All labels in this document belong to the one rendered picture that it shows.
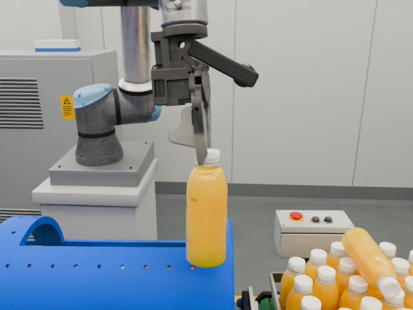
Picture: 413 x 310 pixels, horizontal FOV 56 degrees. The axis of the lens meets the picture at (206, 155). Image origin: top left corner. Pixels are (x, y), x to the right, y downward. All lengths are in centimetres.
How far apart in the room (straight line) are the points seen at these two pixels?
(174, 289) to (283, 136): 301
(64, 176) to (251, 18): 254
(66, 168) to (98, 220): 18
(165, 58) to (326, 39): 300
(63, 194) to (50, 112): 133
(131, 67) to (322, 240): 73
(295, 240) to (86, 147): 68
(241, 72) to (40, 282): 51
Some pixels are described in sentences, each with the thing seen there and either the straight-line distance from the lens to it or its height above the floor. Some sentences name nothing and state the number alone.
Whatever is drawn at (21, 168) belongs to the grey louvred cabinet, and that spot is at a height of 75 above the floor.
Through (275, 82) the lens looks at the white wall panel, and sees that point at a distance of 352.
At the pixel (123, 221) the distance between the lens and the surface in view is 120.
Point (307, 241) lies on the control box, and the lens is 112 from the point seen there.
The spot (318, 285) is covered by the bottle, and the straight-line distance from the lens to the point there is 95.
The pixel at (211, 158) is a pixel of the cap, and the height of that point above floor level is 142.
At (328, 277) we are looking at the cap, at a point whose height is 109.
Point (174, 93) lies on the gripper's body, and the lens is 60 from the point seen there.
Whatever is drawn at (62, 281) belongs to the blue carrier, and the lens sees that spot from 77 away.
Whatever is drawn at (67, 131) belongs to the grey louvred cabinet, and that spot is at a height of 100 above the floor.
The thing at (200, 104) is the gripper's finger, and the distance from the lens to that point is 57.
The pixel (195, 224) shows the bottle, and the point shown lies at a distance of 62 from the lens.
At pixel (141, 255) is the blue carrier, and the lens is 75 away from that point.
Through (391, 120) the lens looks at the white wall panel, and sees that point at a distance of 384.
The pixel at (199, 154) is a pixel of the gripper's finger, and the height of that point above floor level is 143.
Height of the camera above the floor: 162
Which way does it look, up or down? 19 degrees down
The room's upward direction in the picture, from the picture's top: straight up
